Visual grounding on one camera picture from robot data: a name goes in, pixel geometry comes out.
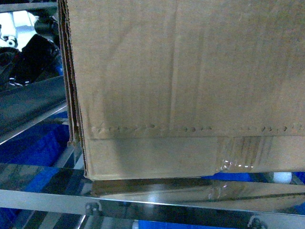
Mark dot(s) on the brown cardboard box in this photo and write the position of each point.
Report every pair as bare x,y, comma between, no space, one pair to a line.
185,88

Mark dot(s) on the steel shelf frame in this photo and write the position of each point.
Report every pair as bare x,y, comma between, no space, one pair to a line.
162,93

